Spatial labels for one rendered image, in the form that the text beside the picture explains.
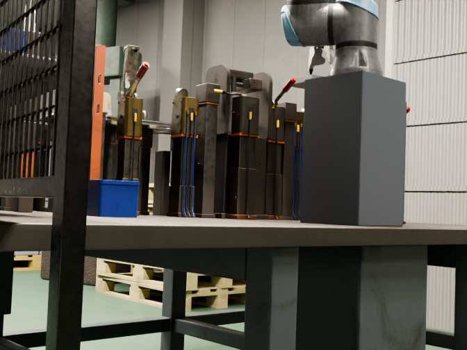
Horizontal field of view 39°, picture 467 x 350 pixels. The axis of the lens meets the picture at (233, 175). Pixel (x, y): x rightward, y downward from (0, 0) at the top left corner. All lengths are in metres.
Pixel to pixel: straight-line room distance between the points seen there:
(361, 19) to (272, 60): 3.91
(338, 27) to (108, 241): 1.05
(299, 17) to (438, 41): 2.89
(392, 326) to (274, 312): 0.49
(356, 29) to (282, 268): 0.77
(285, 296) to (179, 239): 0.34
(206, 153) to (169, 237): 0.96
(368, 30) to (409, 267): 0.65
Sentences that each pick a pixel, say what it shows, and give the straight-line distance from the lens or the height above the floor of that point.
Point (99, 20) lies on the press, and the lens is 6.49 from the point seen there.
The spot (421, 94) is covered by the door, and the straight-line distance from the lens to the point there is 4.70.
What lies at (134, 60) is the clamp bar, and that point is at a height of 1.17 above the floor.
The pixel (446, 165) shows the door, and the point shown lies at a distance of 4.54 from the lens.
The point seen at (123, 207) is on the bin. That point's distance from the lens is 1.65.
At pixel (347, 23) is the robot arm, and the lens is 1.87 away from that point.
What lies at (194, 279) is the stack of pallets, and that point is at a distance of 4.68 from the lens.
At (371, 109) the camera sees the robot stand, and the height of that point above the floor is 1.00.
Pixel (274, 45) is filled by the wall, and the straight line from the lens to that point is 5.77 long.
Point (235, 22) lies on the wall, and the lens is 6.20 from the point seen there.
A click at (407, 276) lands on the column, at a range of 1.81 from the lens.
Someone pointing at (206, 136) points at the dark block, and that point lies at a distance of 2.05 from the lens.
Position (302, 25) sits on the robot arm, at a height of 1.25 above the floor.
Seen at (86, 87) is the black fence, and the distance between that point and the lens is 0.80.
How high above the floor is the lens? 0.73
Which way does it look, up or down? 3 degrees up
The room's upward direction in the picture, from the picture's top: 2 degrees clockwise
